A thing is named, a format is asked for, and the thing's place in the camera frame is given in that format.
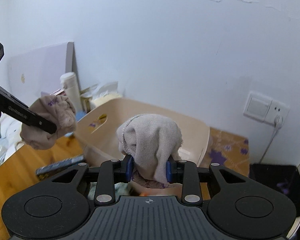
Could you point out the tissue pack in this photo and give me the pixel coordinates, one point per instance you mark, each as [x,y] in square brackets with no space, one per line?
[98,94]

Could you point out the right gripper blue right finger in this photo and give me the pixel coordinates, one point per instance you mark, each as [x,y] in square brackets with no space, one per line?
[168,172]

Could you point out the white leaning board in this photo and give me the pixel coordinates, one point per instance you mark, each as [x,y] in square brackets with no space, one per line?
[38,71]

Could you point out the beige plastic storage bin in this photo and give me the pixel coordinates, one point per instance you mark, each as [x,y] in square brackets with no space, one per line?
[96,133]

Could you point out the white wall switch socket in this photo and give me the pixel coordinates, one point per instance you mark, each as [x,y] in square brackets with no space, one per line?
[265,109]

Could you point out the black tablet with purple print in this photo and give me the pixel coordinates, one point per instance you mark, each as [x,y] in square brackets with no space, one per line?
[282,178]

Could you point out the white thermos bottle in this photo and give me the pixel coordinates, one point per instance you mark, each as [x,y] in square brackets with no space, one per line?
[70,85]

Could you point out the floral table mat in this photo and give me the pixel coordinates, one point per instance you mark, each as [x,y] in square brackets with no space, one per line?
[229,150]

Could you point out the grey knitted cloth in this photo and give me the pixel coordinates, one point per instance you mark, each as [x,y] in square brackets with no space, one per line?
[150,139]

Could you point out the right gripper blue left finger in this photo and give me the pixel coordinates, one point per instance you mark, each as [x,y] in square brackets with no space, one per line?
[129,167]

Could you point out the beige sock with purple print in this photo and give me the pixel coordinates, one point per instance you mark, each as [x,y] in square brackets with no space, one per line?
[57,109]

